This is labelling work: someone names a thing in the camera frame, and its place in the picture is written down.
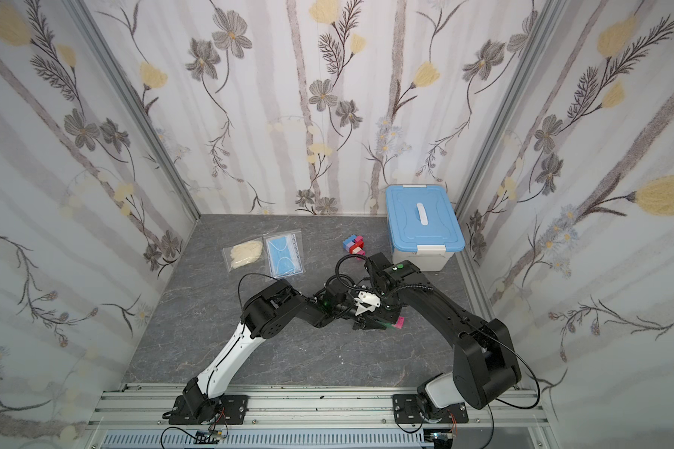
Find blue lego brick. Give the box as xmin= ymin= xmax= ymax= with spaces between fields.
xmin=343 ymin=235 xmax=356 ymax=253

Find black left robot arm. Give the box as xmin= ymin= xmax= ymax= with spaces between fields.
xmin=175 ymin=275 xmax=382 ymax=424

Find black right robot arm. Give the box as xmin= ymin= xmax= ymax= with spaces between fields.
xmin=335 ymin=253 xmax=539 ymax=417

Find blue lid storage box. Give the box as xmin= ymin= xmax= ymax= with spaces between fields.
xmin=386 ymin=184 xmax=465 ymax=272

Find bagged blue face mask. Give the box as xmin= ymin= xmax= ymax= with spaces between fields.
xmin=262 ymin=229 xmax=305 ymax=278

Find bagged cream gloves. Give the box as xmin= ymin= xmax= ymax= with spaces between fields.
xmin=222 ymin=239 xmax=264 ymax=271

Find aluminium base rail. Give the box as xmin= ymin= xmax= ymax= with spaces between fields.
xmin=78 ymin=384 xmax=558 ymax=448

